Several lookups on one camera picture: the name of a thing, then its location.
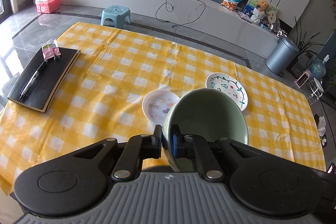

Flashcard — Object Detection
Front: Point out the green ceramic bowl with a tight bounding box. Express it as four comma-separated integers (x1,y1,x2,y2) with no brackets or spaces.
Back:
162,88,249,172

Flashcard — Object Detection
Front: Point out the white fruit pattern plate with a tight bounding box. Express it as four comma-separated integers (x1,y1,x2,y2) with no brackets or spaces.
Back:
205,72,248,111

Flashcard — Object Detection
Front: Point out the small white sticker plate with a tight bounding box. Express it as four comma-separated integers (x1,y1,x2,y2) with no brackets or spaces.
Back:
142,90,179,125

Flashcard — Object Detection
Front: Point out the yellow checkered tablecloth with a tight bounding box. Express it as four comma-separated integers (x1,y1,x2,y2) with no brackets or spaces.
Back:
1,22,326,194

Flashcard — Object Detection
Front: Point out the black notebook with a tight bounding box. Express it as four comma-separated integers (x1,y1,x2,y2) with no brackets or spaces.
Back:
7,47,80,113

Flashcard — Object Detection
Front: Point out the black pen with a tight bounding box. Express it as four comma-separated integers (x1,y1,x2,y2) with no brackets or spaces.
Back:
19,60,47,99

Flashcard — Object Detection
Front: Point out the pink packet with clips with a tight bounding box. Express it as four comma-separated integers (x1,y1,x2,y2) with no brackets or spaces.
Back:
42,39,61,61

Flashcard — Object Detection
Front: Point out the grey trash bin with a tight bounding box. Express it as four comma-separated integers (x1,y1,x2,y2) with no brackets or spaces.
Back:
265,36,299,75

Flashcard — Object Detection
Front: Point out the light blue plastic stool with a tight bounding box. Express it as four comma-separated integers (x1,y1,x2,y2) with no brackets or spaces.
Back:
100,5,131,29

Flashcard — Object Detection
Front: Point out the white marble tv cabinet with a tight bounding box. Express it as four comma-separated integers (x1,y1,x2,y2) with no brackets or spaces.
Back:
31,0,279,59

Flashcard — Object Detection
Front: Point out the blue water jug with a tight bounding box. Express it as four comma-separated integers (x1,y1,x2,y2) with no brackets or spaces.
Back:
308,55,329,80

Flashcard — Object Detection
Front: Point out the green potted plant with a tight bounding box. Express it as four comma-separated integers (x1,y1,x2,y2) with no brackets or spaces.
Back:
286,18,323,72

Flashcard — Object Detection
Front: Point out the teddy bear toy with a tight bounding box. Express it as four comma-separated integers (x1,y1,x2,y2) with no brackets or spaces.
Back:
251,0,269,25

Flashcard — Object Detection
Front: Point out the pink storage box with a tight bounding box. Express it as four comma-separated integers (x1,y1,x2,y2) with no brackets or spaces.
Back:
35,0,60,14

